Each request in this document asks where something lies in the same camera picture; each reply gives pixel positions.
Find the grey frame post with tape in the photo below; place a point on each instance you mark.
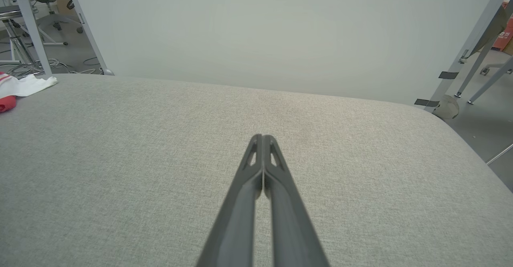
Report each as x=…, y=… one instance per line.
x=475, y=38

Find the orange cardboard box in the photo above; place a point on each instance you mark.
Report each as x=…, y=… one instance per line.
x=505, y=36

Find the beige sneaker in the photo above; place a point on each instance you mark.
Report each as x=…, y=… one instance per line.
x=448, y=106

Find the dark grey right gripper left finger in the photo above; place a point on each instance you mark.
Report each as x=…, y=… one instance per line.
x=234, y=227

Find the white partition panel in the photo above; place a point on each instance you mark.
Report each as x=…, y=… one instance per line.
x=260, y=30

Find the white office chair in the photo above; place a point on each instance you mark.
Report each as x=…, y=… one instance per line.
x=52, y=16

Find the red and white shirt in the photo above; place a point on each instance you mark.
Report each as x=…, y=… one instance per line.
x=28, y=85

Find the brown cardboard box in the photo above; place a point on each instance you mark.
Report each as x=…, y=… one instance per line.
x=509, y=48

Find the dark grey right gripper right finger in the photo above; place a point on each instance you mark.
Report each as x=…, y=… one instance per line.
x=294, y=227

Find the grey panel frame post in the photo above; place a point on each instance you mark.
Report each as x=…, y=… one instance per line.
x=86, y=26

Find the olive brown fabric flap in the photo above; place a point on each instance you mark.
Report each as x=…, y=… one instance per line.
x=492, y=32

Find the black tape piece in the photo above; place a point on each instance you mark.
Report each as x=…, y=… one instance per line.
x=448, y=75
x=426, y=102

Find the chrome stool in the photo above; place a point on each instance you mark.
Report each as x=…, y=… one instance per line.
x=19, y=44

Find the plain grey metal post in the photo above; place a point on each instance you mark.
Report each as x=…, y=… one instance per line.
x=33, y=30

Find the thin metal rod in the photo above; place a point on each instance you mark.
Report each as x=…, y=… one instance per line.
x=501, y=153

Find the grey slanted table leg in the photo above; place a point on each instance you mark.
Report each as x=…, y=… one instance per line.
x=475, y=68
x=491, y=83

